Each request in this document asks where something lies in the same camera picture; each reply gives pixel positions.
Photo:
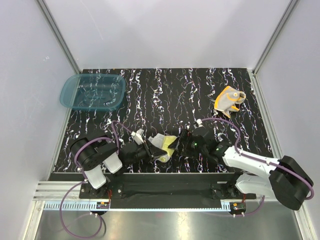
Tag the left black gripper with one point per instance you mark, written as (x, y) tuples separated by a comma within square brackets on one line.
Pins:
[(152, 151)]

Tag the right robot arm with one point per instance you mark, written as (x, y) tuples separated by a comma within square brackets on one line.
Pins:
[(282, 179)]

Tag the right orange connector box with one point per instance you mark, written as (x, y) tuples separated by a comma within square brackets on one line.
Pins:
[(238, 207)]

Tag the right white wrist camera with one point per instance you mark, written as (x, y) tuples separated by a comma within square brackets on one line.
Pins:
[(199, 122)]

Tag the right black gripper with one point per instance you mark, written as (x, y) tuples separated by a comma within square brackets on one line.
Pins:
[(186, 135)]

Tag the orange connector box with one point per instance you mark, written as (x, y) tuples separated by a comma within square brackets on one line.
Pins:
[(103, 205), (238, 207)]

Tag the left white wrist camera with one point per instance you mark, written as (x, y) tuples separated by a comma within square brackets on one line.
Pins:
[(138, 136)]

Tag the grey orange towel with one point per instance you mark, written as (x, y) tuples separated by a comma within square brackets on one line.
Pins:
[(227, 100)]

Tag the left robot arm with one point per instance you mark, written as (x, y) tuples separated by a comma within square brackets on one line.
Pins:
[(90, 154)]

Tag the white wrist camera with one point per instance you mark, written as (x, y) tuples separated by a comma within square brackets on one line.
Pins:
[(138, 136), (199, 122)]

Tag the blue transparent plastic container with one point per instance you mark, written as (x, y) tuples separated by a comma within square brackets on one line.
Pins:
[(93, 92)]

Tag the left orange connector box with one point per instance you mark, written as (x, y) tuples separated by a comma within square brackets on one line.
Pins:
[(103, 205)]

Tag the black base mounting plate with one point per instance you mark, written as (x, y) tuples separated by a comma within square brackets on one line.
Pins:
[(164, 183)]

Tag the grey yellow frog towel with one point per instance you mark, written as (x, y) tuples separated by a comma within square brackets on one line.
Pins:
[(162, 142)]

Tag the aluminium frame rail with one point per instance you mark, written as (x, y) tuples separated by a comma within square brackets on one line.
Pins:
[(68, 198)]

